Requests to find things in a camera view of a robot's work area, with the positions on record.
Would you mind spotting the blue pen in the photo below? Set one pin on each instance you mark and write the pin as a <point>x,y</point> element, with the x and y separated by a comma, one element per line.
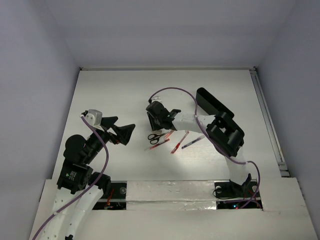
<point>193,141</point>

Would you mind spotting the silver foil covered beam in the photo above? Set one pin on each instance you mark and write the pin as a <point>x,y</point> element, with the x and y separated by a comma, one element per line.
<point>181,195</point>

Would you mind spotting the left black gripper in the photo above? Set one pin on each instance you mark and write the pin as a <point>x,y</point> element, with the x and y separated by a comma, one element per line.
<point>110,131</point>

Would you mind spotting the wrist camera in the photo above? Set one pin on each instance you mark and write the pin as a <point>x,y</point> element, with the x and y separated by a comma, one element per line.
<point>94,118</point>
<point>156,99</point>

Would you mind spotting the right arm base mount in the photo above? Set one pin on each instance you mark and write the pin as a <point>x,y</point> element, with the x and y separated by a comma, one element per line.
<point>227,189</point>

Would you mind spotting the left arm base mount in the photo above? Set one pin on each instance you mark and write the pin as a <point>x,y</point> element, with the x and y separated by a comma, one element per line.
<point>115,198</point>

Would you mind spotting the red pen lower left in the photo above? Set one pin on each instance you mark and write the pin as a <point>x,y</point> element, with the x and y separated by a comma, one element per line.
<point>157,145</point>

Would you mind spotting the red pen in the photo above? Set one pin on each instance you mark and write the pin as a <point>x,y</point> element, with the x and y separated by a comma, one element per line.
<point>157,145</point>
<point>168,134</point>
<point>179,143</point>

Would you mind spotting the black handled scissors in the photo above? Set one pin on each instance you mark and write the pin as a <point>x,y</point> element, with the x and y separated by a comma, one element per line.
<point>154,138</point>

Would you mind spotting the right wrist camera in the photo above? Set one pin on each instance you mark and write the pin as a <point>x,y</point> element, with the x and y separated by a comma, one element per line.
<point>156,99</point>

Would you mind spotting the black oblong container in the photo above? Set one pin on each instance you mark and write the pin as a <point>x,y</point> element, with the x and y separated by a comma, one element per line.
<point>210,104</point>

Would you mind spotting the aluminium rail right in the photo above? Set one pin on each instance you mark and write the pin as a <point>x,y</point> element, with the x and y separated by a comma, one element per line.
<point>284,171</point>

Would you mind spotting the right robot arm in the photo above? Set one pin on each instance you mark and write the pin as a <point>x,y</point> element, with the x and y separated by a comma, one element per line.
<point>220,129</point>

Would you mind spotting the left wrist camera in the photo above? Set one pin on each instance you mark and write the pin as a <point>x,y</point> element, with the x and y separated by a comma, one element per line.
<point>94,118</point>

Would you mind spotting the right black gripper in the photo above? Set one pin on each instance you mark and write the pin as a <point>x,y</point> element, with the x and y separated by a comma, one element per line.
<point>154,125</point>

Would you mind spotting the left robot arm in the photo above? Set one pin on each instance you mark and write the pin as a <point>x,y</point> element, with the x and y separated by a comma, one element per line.
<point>79,187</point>

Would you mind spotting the red pen centre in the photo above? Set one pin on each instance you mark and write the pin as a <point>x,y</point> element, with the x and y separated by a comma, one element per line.
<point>179,143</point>

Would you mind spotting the red pen upper middle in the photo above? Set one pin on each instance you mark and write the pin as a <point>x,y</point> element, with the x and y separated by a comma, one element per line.
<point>168,134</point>

